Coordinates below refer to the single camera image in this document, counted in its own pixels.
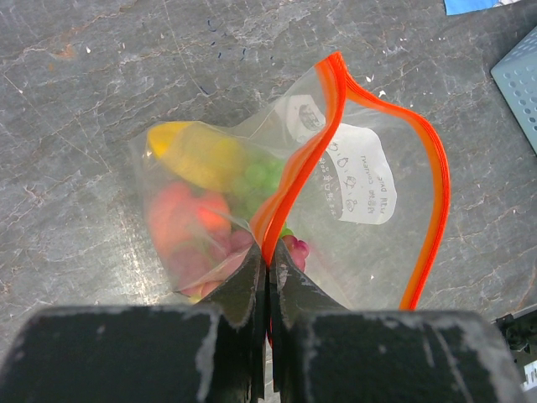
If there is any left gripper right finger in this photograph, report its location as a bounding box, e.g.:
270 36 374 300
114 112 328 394
268 243 526 402

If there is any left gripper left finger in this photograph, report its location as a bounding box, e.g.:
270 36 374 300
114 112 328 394
1 246 265 402

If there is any orange peach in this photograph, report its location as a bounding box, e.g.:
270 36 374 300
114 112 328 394
146 181 231 258

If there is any clear zip bag orange zipper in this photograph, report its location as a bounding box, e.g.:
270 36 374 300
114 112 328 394
130 52 451 310

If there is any green grapes bunch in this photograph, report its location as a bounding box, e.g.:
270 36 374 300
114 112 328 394
227 153 285 222

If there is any yellow starfruit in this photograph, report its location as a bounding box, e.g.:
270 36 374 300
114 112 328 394
147 121 248 192

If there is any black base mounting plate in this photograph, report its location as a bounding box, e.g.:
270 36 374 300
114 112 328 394
494 304 536 354

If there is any light blue plastic basket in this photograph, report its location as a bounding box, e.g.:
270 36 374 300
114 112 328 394
491 28 537 151

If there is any blue patterned cloth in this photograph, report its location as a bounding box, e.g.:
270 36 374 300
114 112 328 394
444 0 519 16

